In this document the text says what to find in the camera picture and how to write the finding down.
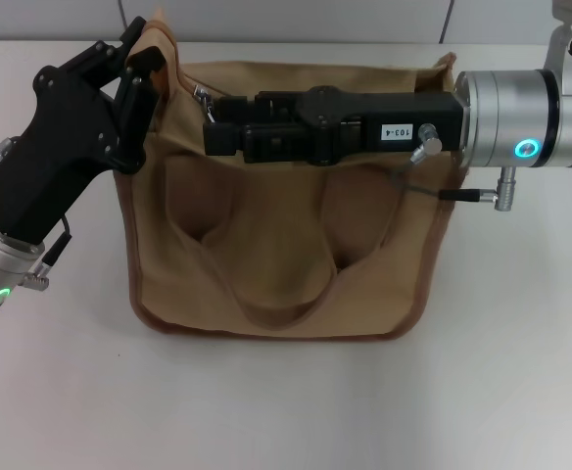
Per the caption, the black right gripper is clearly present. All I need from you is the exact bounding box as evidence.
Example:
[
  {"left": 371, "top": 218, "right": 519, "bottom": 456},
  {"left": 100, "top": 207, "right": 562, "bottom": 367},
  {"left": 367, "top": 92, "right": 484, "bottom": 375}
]
[{"left": 202, "top": 84, "right": 464, "bottom": 166}]

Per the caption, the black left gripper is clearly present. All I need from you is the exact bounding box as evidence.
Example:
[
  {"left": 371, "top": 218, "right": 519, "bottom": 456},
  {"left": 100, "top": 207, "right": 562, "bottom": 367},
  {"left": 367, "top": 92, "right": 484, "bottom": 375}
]
[{"left": 0, "top": 16, "right": 166, "bottom": 247}]

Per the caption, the silver metal zipper pull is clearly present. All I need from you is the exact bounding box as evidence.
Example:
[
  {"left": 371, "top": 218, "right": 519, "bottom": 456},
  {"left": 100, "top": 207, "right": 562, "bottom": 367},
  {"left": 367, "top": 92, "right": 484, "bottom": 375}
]
[{"left": 194, "top": 84, "right": 218, "bottom": 124}]

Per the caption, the khaki canvas food bag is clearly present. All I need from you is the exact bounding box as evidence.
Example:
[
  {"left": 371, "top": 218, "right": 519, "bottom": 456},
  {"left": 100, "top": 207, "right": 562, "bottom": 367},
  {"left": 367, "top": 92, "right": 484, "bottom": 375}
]
[{"left": 127, "top": 6, "right": 471, "bottom": 340}]

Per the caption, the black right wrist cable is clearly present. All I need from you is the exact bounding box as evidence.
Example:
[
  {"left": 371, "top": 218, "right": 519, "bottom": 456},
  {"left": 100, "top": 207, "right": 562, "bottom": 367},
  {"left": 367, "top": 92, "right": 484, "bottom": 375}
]
[{"left": 382, "top": 121, "right": 518, "bottom": 212}]

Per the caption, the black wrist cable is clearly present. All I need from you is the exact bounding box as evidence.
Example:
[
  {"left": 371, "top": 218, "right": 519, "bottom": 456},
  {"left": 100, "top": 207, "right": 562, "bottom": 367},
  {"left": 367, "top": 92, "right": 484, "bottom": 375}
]
[
  {"left": 382, "top": 121, "right": 518, "bottom": 212},
  {"left": 21, "top": 216, "right": 74, "bottom": 293}
]

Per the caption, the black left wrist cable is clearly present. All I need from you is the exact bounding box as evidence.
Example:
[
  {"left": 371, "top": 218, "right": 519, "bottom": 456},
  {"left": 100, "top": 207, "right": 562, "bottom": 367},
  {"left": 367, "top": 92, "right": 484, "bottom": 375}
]
[{"left": 21, "top": 216, "right": 74, "bottom": 293}]

